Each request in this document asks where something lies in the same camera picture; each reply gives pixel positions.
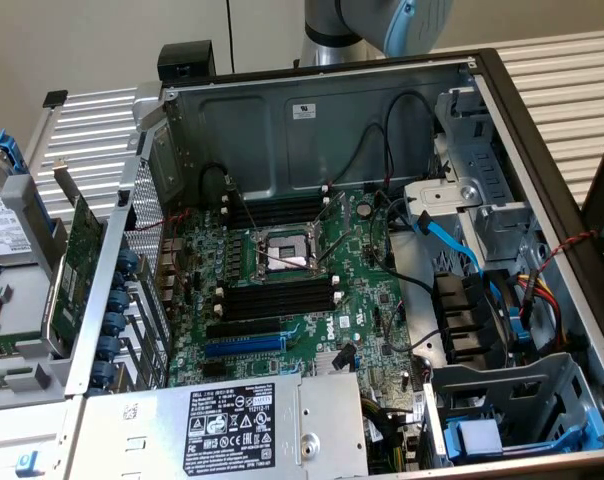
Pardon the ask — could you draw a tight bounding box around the open grey PC case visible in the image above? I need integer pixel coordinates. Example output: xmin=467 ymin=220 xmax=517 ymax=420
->
xmin=64 ymin=47 xmax=604 ymax=480

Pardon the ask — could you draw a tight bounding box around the silver hard disk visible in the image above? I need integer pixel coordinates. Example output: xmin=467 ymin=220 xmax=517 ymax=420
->
xmin=0 ymin=147 xmax=39 ymax=266

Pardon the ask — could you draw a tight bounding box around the grey metal disk bay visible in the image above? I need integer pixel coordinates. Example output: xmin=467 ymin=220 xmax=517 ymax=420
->
xmin=421 ymin=352 xmax=604 ymax=469

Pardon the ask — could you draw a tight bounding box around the silver CPU socket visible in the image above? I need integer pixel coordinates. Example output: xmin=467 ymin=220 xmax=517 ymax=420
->
xmin=249 ymin=219 xmax=333 ymax=286

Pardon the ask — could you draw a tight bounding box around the green graphics card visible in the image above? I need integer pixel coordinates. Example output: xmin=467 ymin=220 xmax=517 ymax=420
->
xmin=40 ymin=157 xmax=108 ymax=359

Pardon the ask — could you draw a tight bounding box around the thin red wire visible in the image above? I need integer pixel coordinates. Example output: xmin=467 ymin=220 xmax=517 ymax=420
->
xmin=134 ymin=208 xmax=192 ymax=234

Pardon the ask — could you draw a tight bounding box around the long black expansion slot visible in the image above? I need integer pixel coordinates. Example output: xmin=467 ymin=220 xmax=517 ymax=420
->
xmin=205 ymin=317 xmax=283 ymax=340

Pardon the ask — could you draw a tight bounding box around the black box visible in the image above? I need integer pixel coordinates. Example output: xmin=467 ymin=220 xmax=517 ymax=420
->
xmin=156 ymin=42 xmax=217 ymax=84

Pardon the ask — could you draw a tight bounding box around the green Dell motherboard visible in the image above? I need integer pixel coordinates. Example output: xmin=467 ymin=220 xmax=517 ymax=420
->
xmin=166 ymin=187 xmax=428 ymax=401

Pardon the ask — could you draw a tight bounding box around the blue disk bracket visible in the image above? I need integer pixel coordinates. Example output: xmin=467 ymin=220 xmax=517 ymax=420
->
xmin=0 ymin=128 xmax=68 ymax=251

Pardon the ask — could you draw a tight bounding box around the black board connector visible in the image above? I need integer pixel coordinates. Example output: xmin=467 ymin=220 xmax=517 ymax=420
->
xmin=331 ymin=342 xmax=359 ymax=372

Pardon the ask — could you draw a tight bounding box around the blue SATA wire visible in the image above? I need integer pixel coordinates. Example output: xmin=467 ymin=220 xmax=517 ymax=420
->
xmin=414 ymin=209 xmax=521 ymax=321

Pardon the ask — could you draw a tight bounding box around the yellow red power wire bundle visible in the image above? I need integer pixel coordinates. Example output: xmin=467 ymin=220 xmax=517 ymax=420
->
xmin=514 ymin=272 xmax=568 ymax=351

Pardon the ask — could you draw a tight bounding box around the blue expansion slot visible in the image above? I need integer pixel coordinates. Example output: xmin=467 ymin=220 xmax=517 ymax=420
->
xmin=204 ymin=334 xmax=288 ymax=359

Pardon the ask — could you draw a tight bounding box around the small silver heatsink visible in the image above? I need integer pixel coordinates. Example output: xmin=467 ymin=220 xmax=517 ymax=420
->
xmin=311 ymin=349 xmax=356 ymax=375

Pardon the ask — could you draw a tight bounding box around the silver power supply unit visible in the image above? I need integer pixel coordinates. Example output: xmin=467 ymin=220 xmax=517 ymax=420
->
xmin=81 ymin=372 xmax=371 ymax=480

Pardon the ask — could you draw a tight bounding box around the blue square button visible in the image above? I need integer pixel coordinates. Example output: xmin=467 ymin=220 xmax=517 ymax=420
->
xmin=15 ymin=451 xmax=39 ymax=476

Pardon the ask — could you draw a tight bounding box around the black power supply label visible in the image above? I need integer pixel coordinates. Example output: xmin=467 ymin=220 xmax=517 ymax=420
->
xmin=183 ymin=382 xmax=277 ymax=476

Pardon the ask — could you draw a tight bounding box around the silver metal drive bay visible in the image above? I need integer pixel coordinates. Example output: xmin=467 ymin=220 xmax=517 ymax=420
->
xmin=404 ymin=87 xmax=551 ymax=274

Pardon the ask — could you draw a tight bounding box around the blue plastic disk caddy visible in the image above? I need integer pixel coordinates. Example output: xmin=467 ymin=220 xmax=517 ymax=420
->
xmin=444 ymin=407 xmax=604 ymax=464

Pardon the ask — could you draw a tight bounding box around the silver socket cover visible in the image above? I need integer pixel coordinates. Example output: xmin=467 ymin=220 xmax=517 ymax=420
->
xmin=315 ymin=192 xmax=354 ymax=236

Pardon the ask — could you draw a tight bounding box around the thin metal locking lever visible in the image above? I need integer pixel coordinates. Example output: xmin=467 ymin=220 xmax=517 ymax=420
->
xmin=317 ymin=232 xmax=357 ymax=264
xmin=230 ymin=183 xmax=263 ymax=239

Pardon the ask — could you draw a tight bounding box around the red black twisted wire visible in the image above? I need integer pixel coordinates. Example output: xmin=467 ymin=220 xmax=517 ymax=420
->
xmin=534 ymin=229 xmax=601 ymax=274

